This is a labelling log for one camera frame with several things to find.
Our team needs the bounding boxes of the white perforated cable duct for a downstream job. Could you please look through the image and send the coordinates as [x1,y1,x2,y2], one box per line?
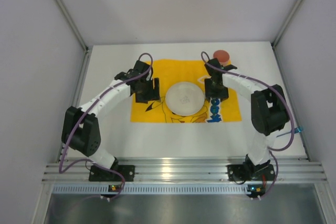
[52,184,250,195]

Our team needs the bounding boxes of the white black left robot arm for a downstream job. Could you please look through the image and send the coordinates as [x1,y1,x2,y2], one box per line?
[59,59,160,181]

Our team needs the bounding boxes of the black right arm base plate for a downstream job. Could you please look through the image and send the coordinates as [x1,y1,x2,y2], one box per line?
[227,164,276,182]

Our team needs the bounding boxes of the yellow Pikachu placemat cloth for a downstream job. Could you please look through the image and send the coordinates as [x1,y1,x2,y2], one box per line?
[130,59,242,123]

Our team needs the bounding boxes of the aluminium frame rail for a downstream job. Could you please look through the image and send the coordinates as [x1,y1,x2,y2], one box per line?
[42,157,327,184]

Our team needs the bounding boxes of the cream bear plate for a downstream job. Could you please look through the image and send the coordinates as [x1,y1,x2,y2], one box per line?
[165,82,205,116]

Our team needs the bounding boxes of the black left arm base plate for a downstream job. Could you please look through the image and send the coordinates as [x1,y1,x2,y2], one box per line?
[89,165,135,182]

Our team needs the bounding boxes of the pink plastic cup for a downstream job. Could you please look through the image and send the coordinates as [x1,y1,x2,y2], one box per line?
[213,50,230,66]

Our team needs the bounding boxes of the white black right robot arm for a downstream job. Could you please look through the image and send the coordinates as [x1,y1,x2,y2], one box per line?
[204,58,293,183]

